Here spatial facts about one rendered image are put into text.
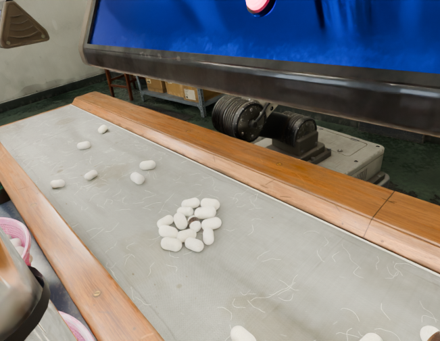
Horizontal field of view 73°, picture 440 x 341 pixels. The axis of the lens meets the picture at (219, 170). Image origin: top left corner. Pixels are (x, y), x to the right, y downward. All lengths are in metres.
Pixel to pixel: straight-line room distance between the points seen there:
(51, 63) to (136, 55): 4.85
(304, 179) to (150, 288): 0.33
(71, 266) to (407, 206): 0.52
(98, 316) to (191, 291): 0.12
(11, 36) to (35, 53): 4.34
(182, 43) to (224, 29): 0.03
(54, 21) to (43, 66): 0.62
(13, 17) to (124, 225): 0.41
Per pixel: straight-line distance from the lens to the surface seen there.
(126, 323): 0.41
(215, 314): 0.42
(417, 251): 0.50
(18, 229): 0.67
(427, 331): 0.42
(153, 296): 0.45
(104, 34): 0.28
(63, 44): 5.13
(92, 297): 0.46
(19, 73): 4.97
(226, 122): 0.89
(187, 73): 0.18
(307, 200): 0.54
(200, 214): 0.53
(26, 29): 0.67
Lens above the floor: 1.09
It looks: 32 degrees down
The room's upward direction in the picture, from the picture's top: 8 degrees counter-clockwise
